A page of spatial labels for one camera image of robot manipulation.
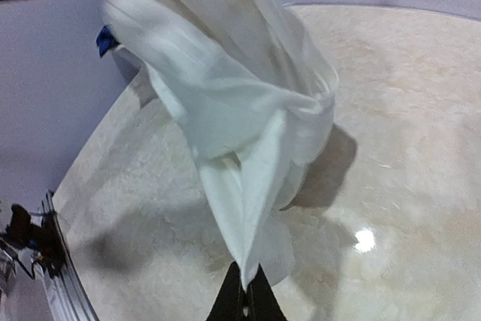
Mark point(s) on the white plastic laundry basket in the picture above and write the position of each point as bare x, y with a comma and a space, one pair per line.
128, 64

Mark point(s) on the blue plaid shirt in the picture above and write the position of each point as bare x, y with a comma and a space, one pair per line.
105, 41

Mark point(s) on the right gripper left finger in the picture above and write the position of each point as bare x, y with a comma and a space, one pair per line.
228, 305

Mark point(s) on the white t-shirt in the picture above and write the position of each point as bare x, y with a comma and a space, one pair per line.
254, 98

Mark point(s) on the aluminium front rail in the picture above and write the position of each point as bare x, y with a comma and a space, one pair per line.
38, 278

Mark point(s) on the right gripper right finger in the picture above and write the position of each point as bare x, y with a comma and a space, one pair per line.
261, 302

